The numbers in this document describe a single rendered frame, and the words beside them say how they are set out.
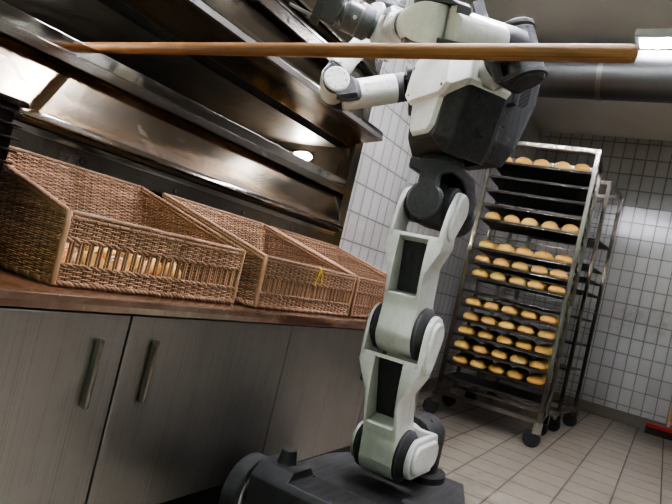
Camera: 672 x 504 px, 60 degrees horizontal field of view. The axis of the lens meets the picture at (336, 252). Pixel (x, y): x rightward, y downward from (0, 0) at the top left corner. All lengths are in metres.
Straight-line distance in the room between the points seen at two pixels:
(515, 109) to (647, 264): 4.43
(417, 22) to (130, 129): 0.95
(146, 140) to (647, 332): 4.92
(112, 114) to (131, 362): 0.83
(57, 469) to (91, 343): 0.25
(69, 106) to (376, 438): 1.23
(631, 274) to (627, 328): 0.50
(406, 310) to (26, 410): 0.89
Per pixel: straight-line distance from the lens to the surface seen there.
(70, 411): 1.27
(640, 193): 6.13
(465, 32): 1.37
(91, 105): 1.84
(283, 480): 1.58
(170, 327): 1.37
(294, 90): 2.37
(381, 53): 1.23
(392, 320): 1.56
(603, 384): 6.00
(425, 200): 1.57
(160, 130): 2.00
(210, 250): 1.51
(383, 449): 1.67
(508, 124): 1.67
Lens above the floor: 0.74
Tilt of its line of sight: 2 degrees up
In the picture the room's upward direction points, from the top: 13 degrees clockwise
